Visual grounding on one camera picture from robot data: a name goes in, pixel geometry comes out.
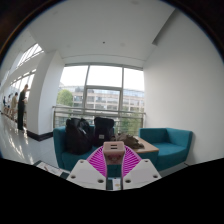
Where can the brown jacket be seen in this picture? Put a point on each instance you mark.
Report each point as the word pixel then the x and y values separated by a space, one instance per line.
pixel 130 141

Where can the metal window railing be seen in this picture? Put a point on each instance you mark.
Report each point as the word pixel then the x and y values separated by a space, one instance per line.
pixel 60 109

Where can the teal wooden-top side table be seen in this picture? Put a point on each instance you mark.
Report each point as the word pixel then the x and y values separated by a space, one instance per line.
pixel 150 148

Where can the teal armchair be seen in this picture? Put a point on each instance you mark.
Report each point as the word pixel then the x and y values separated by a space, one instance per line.
pixel 170 150

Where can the pink charger block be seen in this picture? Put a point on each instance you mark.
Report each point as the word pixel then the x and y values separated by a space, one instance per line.
pixel 114 151

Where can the black backpack with label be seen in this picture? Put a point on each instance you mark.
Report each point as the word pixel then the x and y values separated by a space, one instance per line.
pixel 104 131

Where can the large window frame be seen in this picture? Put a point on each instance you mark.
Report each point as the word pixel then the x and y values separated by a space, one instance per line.
pixel 85 90

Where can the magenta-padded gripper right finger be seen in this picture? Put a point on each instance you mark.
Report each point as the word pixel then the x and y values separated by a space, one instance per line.
pixel 143 173

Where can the shiny black backpack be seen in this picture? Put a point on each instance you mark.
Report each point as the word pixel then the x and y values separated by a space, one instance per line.
pixel 78 136

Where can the person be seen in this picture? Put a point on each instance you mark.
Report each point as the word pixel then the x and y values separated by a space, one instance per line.
pixel 14 105
pixel 22 106

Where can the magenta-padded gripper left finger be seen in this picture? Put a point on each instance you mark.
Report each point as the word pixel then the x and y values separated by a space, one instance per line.
pixel 85 173

